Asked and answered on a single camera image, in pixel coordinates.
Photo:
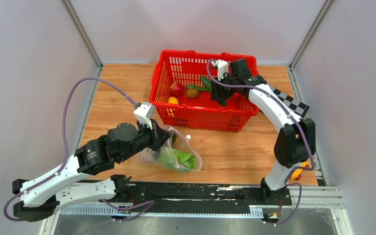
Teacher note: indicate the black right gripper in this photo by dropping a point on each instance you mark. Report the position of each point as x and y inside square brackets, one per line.
[218, 93]

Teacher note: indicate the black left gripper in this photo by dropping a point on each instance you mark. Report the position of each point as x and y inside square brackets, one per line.
[159, 135]

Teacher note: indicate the dark green cucumber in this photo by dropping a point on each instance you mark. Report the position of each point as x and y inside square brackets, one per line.
[208, 87]
[174, 138]

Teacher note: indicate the clear zip top bag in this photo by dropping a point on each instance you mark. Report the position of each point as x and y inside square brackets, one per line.
[182, 143]

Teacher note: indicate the green white napa cabbage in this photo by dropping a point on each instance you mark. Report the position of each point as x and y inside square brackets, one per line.
[176, 159]

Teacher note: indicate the yellow lemon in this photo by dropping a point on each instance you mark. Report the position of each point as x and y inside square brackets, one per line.
[173, 100]

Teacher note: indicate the red apple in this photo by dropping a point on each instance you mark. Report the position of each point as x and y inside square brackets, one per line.
[235, 96]
[176, 89]

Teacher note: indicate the brown yellow fruit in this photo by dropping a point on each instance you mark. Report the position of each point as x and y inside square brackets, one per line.
[192, 93]

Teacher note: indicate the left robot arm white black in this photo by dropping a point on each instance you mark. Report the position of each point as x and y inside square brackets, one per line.
[42, 197]

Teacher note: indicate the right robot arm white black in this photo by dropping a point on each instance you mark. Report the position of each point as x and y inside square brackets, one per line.
[295, 143]

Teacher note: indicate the green chili pepper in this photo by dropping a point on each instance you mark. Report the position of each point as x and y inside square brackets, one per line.
[200, 89]

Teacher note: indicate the red plastic shopping basket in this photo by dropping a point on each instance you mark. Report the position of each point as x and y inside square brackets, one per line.
[187, 67]

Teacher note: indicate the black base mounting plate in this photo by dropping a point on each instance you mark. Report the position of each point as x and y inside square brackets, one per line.
[199, 198]

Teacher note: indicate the black white checkerboard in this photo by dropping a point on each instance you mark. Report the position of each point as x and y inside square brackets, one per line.
[292, 103]

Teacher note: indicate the yellow orange toy car right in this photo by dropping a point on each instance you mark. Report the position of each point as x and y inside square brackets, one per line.
[297, 173]

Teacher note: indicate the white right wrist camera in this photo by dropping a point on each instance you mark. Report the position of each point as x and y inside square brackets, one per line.
[222, 68]

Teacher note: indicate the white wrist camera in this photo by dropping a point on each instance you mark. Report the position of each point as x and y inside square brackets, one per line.
[222, 68]
[144, 113]

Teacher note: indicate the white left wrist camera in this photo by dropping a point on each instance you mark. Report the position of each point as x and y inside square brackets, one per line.
[144, 113]

